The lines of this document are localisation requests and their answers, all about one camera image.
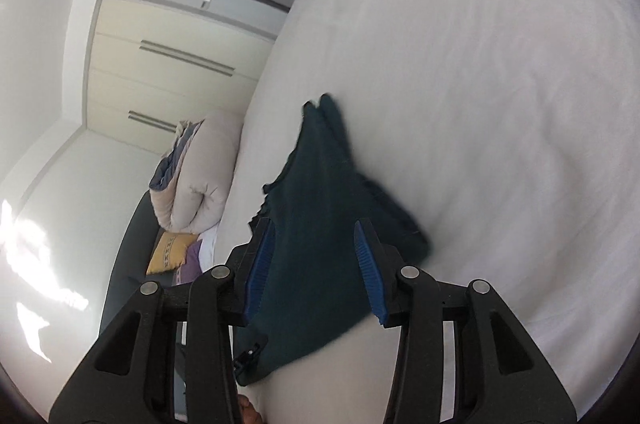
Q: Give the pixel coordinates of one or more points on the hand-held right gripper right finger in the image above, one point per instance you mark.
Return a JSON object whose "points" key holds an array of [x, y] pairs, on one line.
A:
{"points": [[370, 274]]}

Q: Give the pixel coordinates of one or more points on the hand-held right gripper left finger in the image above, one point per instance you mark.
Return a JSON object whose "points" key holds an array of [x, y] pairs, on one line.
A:
{"points": [[262, 264]]}

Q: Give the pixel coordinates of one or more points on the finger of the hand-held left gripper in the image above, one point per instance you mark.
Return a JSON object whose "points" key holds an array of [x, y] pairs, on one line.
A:
{"points": [[250, 354]]}

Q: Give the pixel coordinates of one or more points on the dark green sweater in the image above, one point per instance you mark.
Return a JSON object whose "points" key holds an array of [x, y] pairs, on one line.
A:
{"points": [[320, 204]]}

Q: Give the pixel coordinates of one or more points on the white pillow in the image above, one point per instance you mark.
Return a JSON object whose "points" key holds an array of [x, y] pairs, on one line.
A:
{"points": [[210, 244]]}

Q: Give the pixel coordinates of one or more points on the purple patterned pillow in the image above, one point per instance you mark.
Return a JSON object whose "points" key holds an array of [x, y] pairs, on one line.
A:
{"points": [[192, 261]]}

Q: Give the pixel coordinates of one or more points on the yellow patterned pillow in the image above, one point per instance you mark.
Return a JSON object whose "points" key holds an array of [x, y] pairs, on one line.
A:
{"points": [[167, 254]]}

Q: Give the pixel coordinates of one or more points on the beige folded comforter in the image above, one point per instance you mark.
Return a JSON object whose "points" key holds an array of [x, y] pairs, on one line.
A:
{"points": [[200, 184]]}

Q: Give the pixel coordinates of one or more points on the grey padded headboard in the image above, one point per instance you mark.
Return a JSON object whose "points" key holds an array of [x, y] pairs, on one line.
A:
{"points": [[127, 254]]}

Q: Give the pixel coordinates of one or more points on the white bed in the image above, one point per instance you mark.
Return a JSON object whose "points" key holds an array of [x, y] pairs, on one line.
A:
{"points": [[475, 104]]}

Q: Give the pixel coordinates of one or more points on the cream wardrobe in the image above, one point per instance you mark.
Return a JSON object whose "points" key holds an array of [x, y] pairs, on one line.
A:
{"points": [[150, 94]]}

